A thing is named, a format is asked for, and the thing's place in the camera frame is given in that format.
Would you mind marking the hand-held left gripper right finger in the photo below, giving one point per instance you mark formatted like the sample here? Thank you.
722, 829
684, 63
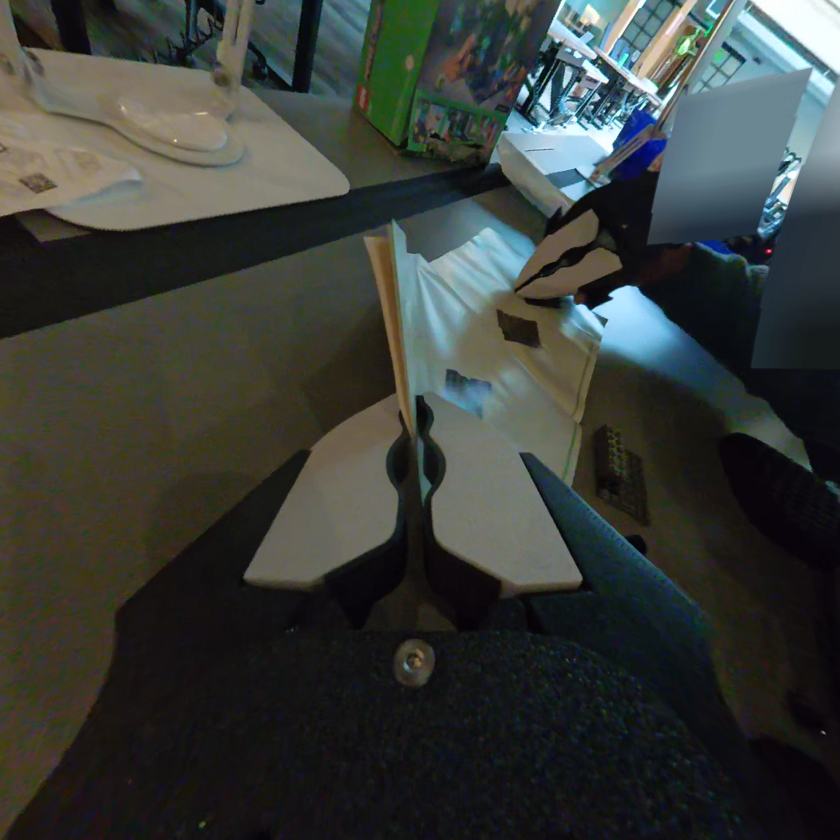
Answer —
505, 518

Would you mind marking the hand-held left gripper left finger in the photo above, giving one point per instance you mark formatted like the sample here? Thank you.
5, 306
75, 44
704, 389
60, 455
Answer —
328, 518

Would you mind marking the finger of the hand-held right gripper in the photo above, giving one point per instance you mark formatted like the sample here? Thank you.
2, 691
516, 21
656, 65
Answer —
571, 236
584, 275

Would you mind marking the building instruction booklet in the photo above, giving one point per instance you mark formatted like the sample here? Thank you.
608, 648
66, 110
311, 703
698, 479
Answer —
472, 315

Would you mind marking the dark grey toy base plate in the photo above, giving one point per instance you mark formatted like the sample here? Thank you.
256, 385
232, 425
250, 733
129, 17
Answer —
620, 472

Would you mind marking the person's right forearm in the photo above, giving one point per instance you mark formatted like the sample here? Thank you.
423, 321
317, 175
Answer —
715, 295

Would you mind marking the grey desk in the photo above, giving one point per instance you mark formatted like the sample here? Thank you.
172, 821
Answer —
164, 407

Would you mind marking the person's right hand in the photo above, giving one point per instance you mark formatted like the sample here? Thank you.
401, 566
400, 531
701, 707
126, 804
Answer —
666, 262

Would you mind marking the blue plastic bin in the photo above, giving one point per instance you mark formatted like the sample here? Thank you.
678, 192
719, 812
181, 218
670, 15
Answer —
640, 144

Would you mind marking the long office table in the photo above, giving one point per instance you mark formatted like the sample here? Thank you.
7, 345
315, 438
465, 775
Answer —
590, 59

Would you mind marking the green toy set box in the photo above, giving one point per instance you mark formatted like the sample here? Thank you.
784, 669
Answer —
453, 72

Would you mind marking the black textured pad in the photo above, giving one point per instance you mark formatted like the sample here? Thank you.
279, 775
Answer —
781, 499

